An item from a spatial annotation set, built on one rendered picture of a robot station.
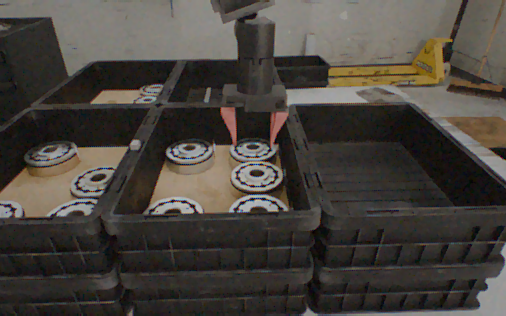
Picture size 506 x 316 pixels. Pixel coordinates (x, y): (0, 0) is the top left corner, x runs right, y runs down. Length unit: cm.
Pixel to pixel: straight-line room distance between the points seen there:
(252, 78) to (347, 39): 376
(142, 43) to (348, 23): 230
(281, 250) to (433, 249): 23
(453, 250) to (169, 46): 364
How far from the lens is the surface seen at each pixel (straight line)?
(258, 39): 51
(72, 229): 51
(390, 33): 446
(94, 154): 86
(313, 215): 46
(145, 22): 394
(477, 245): 62
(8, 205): 72
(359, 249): 54
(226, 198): 65
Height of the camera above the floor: 123
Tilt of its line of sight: 31 degrees down
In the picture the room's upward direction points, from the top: straight up
